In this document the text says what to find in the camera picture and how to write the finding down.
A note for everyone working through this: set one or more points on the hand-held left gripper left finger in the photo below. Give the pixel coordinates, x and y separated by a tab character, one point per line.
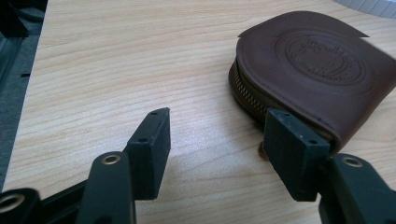
149	155

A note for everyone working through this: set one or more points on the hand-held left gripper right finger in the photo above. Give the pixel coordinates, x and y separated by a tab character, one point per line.
292	155

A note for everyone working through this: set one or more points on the brown leather zip pouch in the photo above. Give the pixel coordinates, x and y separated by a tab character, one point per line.
311	84

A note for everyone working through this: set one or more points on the black metal stand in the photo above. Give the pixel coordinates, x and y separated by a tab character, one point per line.
15	15

